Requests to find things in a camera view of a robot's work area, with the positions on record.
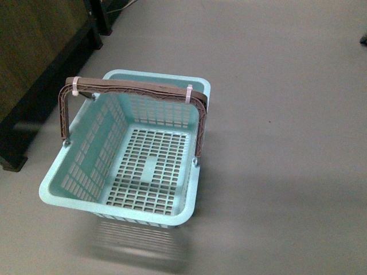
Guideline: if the white zip tie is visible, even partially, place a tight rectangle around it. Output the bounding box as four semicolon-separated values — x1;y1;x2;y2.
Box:
185;84;193;104
72;76;80;97

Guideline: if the white zip tie right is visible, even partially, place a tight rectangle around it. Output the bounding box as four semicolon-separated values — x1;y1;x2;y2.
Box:
185;84;193;104

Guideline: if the dark wooden display stand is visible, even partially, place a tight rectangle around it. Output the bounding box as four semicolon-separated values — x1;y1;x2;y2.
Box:
1;1;126;172

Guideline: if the brown basket handle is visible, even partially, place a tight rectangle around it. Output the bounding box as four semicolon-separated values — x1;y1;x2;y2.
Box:
58;77;208;159

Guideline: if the white zip tie left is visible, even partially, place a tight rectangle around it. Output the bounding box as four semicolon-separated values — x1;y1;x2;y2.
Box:
72;76;80;97

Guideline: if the light blue plastic basket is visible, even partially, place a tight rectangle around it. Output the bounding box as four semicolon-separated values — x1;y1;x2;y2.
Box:
39;70;210;228

